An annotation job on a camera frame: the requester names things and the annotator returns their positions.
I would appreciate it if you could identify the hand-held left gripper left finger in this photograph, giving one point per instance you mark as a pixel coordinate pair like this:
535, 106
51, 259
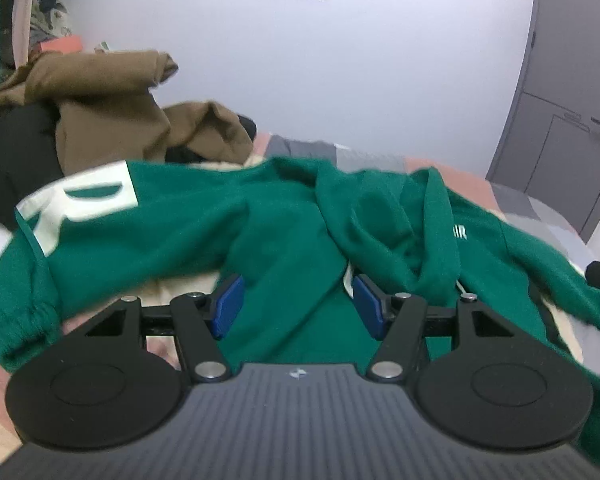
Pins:
228, 305

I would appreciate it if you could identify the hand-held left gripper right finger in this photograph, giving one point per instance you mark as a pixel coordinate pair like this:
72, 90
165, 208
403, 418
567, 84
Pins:
369, 305

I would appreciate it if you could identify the green hoodie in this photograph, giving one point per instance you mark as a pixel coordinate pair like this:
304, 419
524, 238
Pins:
290, 240

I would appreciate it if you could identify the patchwork bed sheet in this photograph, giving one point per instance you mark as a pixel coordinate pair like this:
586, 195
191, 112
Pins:
530, 195

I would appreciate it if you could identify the dark sock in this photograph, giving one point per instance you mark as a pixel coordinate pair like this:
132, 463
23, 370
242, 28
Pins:
247, 127

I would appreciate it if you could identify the grey door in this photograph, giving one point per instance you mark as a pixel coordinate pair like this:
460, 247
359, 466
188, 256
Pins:
565, 85

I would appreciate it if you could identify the brown garment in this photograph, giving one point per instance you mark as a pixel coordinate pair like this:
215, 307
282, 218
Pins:
115, 110

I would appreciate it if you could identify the black garment pile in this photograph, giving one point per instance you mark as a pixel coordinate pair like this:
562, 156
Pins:
15, 155

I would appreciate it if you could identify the pink box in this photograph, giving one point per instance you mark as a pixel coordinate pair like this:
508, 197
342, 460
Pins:
60, 45

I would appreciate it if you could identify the camouflage cloth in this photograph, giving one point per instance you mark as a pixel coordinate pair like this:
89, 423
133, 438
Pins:
52, 22

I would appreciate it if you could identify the hanging pink garment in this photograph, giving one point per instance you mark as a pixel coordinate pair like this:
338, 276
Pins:
22, 5

